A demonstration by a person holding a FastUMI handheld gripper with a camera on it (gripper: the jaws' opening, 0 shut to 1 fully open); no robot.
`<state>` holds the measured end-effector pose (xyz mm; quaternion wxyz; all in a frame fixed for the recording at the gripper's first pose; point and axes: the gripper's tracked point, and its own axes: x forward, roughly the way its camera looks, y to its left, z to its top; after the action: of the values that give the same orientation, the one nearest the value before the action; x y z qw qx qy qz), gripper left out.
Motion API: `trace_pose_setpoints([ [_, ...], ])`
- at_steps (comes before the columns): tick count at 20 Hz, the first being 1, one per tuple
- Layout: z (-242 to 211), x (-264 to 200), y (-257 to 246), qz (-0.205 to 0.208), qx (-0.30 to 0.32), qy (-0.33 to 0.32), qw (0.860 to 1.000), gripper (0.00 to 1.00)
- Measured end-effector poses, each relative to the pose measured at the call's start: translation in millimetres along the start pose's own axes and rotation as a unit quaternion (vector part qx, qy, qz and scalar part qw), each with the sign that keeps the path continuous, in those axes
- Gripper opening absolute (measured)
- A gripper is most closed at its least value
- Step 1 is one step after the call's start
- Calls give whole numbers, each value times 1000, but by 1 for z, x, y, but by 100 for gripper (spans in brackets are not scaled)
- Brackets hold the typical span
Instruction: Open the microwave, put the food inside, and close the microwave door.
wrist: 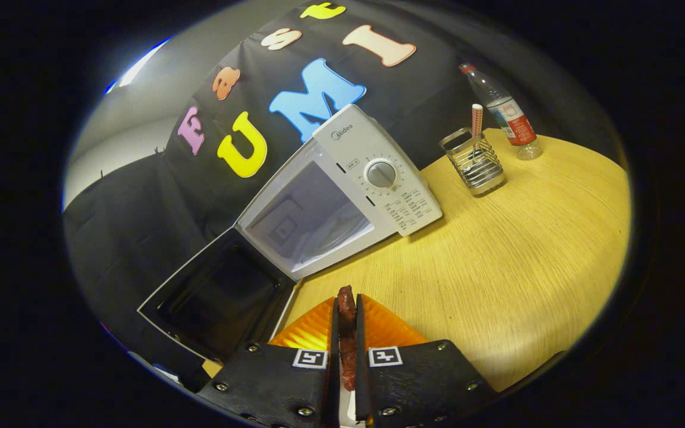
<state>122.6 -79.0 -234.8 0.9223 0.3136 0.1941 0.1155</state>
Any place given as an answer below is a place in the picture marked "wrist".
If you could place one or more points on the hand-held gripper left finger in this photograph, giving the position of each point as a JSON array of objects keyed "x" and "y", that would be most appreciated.
[{"x": 333, "y": 368}]

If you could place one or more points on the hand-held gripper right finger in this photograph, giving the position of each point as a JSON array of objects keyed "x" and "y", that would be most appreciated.
[{"x": 361, "y": 368}]

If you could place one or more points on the reddish brown meat piece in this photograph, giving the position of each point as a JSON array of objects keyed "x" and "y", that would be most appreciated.
[{"x": 347, "y": 324}]

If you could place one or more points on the white toaster oven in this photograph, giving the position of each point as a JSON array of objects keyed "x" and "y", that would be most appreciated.
[{"x": 372, "y": 145}]

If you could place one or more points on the red checked straw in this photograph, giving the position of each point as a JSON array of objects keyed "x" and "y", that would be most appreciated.
[{"x": 477, "y": 119}]

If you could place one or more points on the clear bottle red label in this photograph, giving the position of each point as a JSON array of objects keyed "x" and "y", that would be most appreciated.
[{"x": 506, "y": 113}]

